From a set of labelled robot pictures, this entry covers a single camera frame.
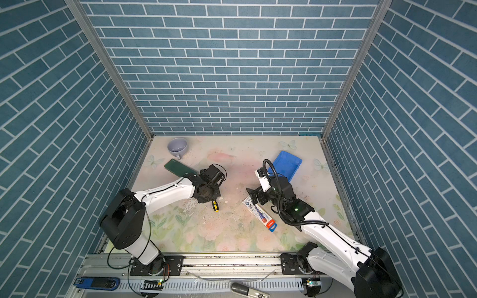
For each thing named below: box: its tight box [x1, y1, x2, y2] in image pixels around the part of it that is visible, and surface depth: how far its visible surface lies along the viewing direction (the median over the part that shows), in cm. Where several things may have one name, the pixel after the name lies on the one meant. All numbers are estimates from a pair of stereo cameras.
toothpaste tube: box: [241, 196, 278, 233], surface depth 88 cm
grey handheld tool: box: [230, 282, 271, 298], surface depth 66 cm
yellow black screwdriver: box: [211, 199, 220, 213], surface depth 87 cm
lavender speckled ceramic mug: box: [167, 137, 189, 161], surface depth 112 cm
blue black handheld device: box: [73, 276, 120, 292], surface depth 69 cm
